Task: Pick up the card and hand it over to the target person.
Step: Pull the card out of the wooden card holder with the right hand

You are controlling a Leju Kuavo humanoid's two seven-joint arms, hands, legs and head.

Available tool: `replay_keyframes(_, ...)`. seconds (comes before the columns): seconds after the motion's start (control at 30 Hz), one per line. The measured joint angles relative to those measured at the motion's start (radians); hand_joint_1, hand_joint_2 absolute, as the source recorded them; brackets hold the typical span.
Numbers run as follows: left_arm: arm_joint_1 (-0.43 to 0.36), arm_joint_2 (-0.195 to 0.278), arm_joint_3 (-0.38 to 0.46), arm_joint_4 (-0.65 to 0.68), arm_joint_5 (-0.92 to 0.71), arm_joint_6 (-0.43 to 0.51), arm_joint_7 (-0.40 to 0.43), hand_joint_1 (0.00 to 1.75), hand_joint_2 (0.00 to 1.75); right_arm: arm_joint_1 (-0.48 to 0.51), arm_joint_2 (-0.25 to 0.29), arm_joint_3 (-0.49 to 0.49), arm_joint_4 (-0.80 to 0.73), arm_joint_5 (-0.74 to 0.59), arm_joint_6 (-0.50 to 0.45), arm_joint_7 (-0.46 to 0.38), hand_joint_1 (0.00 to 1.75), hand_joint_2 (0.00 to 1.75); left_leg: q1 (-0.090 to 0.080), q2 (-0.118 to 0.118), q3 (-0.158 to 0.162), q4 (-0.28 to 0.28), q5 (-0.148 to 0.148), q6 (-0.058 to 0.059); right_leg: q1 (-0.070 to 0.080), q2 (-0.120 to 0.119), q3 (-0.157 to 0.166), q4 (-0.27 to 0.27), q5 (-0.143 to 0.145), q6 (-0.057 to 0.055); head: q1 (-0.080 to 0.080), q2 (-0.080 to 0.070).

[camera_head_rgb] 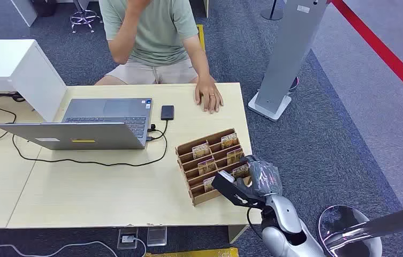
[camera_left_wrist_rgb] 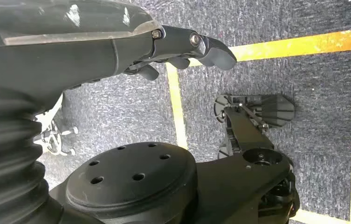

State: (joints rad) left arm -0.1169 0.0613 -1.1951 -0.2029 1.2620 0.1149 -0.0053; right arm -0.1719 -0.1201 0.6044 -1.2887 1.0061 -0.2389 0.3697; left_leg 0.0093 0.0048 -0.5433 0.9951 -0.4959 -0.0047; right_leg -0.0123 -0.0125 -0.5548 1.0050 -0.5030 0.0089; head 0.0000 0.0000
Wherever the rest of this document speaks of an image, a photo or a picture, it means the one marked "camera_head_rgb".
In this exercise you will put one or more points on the gold patterned card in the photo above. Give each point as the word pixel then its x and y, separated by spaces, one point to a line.
pixel 240 171
pixel 207 166
pixel 201 150
pixel 235 156
pixel 208 184
pixel 229 140

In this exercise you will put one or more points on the white desk cabinet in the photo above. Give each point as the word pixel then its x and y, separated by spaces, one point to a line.
pixel 27 67

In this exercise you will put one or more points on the yellow chair back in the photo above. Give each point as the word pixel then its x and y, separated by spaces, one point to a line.
pixel 201 35

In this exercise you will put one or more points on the grey kiosk stand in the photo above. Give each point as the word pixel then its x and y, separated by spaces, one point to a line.
pixel 286 53

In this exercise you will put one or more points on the floor power socket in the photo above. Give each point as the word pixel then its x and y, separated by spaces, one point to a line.
pixel 127 238

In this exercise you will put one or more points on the clear floor socket cover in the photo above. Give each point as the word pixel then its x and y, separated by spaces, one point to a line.
pixel 157 236

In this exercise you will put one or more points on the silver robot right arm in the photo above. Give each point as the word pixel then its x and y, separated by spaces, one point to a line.
pixel 286 220

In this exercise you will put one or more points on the person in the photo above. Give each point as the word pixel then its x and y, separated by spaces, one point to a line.
pixel 158 32

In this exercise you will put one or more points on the person's right forearm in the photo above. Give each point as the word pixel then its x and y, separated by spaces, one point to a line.
pixel 125 39

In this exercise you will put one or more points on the small black external drive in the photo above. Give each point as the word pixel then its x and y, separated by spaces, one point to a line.
pixel 167 112

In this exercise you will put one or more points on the chrome stool base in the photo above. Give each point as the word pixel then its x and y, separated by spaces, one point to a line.
pixel 84 17

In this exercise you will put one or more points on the person's left forearm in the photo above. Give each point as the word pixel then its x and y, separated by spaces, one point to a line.
pixel 197 56

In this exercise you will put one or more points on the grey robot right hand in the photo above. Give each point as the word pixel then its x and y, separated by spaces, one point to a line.
pixel 263 177

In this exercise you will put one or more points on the black round stand base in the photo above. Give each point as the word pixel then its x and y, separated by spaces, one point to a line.
pixel 272 14

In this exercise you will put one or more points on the red barrier belt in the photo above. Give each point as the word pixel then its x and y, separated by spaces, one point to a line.
pixel 382 51

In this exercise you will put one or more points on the black bin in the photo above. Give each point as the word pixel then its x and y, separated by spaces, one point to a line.
pixel 45 7

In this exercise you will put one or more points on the chrome stanchion post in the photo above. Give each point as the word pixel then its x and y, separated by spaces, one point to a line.
pixel 350 230

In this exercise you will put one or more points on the brown cardboard card rack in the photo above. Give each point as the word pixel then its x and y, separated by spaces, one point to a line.
pixel 190 166

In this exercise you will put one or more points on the white furniture panel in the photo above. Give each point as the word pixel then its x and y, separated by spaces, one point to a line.
pixel 24 10

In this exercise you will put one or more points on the grey open laptop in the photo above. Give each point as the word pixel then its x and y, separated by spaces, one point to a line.
pixel 80 136

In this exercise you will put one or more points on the person's left hand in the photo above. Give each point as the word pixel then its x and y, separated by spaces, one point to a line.
pixel 208 95

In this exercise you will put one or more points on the yellow patterned bag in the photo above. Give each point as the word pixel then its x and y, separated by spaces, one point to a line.
pixel 194 253

